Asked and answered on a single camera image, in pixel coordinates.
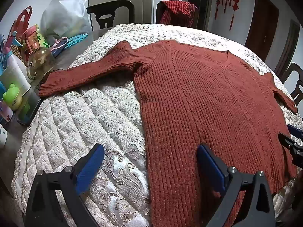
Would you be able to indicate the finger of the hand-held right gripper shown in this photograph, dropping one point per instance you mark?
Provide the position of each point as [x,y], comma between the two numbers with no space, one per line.
[290,144]
[296,130]

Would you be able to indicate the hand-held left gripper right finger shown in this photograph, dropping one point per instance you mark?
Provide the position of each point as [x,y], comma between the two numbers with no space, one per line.
[210,167]

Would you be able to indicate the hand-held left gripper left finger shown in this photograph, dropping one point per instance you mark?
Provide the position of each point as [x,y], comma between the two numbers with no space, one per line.
[91,167]

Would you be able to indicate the rust red knit sweater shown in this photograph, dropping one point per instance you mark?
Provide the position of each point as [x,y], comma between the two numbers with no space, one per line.
[201,99]

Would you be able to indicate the beige quilted floral blanket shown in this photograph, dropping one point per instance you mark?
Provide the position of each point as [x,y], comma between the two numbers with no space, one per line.
[82,123]

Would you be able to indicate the dark wooden chair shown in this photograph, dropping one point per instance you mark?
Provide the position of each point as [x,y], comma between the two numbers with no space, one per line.
[158,14]
[111,7]
[289,69]

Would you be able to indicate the dark framed door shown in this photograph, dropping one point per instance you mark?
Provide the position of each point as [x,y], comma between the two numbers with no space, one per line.
[290,45]

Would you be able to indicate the white floral cup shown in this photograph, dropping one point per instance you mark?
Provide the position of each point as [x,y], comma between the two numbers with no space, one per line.
[2,136]

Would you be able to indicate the small pink label bottle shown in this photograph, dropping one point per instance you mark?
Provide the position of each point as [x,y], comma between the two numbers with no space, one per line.
[7,112]

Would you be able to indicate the green frog bottle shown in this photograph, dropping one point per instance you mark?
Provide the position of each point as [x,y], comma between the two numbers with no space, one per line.
[13,97]

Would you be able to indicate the brown wooden door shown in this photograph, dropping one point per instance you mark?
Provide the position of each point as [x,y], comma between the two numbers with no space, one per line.
[260,28]

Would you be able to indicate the glass jar with lid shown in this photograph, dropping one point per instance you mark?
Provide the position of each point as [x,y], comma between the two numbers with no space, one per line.
[41,60]

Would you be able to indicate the pink and blue pouch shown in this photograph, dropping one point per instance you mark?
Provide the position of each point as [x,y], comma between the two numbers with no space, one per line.
[59,47]

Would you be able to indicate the teal lattice trivet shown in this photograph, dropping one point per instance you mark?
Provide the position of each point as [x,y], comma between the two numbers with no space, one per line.
[75,40]

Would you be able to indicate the white spray bottle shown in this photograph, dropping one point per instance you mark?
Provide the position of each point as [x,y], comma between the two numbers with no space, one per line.
[16,60]

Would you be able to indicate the green leaf print bag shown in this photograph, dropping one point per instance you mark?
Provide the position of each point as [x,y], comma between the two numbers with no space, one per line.
[43,41]

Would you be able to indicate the wicker basket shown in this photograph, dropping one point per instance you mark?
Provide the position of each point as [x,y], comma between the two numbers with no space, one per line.
[16,50]

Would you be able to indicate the white plastic bag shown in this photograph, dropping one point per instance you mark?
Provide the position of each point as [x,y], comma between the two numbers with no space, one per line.
[64,16]

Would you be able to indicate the red gift bag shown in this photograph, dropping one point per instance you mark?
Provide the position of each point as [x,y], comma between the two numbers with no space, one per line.
[20,26]

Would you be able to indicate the dark glass doorway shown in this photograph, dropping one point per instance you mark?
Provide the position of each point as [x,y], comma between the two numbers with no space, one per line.
[198,2]

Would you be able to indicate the red checked cloth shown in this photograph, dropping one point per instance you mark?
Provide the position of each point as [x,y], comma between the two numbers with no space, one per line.
[177,8]

